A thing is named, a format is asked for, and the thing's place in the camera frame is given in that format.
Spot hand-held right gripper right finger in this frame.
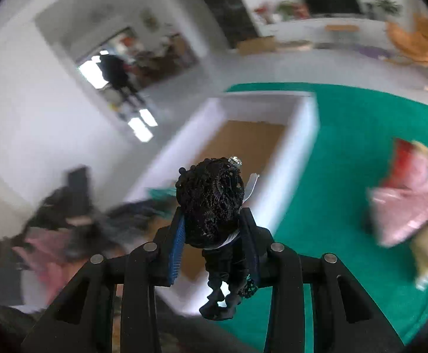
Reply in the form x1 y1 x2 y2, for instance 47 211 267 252
238 208 406 353

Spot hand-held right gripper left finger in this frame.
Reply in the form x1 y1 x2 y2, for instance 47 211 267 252
21 209 187 353

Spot black curly-haired doll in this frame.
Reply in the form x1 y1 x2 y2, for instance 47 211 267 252
175 157 260 320

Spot white cardboard box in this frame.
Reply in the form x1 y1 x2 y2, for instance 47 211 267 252
126 92 319 315

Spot dark clothes pile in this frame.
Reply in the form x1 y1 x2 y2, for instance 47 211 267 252
23 165 178 262

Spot pink cloth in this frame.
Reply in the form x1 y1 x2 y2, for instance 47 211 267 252
13 228 86 304

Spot green mat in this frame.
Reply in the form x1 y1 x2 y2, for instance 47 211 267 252
223 83 428 346

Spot pink dress doll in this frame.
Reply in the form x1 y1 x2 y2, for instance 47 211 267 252
366 138 428 291

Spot brown cardboard box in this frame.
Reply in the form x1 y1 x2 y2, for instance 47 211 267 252
236 36 277 56

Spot white television cabinet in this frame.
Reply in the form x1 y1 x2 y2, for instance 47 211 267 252
254 16 402 46

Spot purple floor mat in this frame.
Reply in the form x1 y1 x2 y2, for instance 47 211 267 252
354 44 396 60

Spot red and green decorations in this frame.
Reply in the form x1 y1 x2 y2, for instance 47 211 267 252
254 2 310 23

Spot orange chair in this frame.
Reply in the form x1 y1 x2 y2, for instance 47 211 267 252
385 15 428 69

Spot green potted plant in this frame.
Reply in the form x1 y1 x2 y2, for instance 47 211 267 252
368 0 402 18

